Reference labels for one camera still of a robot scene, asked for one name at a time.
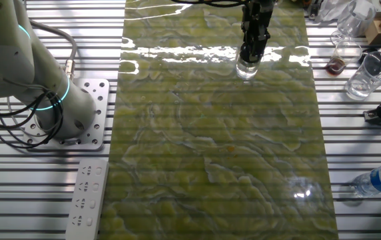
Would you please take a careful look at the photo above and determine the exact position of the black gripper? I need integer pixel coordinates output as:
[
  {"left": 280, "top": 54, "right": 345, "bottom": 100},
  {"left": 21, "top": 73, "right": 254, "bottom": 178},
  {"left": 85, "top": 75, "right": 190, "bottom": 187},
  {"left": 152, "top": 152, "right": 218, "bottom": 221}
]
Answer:
[{"left": 239, "top": 0, "right": 275, "bottom": 64}]

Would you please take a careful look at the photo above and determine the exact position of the clear glass jar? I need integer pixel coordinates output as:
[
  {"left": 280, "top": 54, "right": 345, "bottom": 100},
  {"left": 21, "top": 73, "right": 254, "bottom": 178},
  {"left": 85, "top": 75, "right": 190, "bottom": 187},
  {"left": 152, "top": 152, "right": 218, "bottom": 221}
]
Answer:
[{"left": 235, "top": 55, "right": 261, "bottom": 81}]

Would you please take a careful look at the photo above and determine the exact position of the small glass with brown liquid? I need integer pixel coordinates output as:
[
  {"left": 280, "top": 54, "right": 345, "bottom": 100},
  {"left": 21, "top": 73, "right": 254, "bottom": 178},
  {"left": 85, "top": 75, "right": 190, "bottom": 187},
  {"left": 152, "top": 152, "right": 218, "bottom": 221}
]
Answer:
[{"left": 325, "top": 40, "right": 363, "bottom": 76}]

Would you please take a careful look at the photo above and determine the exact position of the green marble pattern mat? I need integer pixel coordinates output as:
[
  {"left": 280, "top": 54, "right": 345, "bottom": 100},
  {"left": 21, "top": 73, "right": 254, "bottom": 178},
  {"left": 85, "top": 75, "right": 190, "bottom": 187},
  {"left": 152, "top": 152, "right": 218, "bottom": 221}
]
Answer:
[{"left": 97, "top": 0, "right": 340, "bottom": 240}]

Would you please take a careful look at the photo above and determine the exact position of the tall clear glass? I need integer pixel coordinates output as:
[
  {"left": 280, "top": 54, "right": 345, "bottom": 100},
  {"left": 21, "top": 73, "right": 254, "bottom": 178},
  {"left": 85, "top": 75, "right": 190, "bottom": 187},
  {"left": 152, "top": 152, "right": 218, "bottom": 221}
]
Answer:
[{"left": 330, "top": 0, "right": 377, "bottom": 47}]

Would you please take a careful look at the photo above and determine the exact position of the clear glass beaker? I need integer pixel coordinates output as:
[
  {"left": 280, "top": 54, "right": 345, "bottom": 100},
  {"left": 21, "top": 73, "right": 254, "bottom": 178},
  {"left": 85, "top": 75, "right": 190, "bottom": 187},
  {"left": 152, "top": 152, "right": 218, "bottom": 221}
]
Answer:
[{"left": 344, "top": 51, "right": 381, "bottom": 101}]

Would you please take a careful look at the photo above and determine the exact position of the water bottle with blue cap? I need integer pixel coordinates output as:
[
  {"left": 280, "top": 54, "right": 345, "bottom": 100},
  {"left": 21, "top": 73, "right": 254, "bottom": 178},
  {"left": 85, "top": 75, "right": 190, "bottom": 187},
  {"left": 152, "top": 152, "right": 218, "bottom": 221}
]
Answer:
[{"left": 352, "top": 162, "right": 381, "bottom": 198}]

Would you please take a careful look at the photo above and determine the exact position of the white power strip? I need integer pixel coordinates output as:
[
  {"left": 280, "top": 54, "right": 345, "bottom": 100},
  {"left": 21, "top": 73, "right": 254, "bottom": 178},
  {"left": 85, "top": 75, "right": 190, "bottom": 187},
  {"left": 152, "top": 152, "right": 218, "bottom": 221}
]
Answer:
[{"left": 65, "top": 159, "right": 110, "bottom": 240}]

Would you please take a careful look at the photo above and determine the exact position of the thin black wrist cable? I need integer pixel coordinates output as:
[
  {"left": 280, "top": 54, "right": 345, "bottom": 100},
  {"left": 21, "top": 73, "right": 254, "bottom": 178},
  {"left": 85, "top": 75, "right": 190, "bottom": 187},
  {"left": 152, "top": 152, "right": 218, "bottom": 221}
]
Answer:
[{"left": 170, "top": 0, "right": 250, "bottom": 8}]

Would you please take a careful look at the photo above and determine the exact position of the grey cable with metal connector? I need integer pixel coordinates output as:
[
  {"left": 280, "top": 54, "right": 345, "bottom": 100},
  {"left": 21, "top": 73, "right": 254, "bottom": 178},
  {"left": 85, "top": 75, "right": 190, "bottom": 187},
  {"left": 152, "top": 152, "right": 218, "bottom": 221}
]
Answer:
[{"left": 29, "top": 19, "right": 79, "bottom": 81}]

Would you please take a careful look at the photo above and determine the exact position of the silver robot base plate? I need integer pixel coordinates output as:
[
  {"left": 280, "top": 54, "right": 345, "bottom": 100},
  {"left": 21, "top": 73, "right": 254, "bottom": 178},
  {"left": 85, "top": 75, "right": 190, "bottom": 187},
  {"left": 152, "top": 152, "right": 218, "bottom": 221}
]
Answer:
[{"left": 21, "top": 77, "right": 111, "bottom": 151}]

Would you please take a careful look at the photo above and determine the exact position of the black cable bundle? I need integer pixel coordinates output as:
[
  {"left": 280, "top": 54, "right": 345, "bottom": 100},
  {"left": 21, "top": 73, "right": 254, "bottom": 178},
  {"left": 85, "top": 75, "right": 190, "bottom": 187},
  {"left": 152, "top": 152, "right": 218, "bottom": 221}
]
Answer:
[{"left": 0, "top": 89, "right": 65, "bottom": 149}]

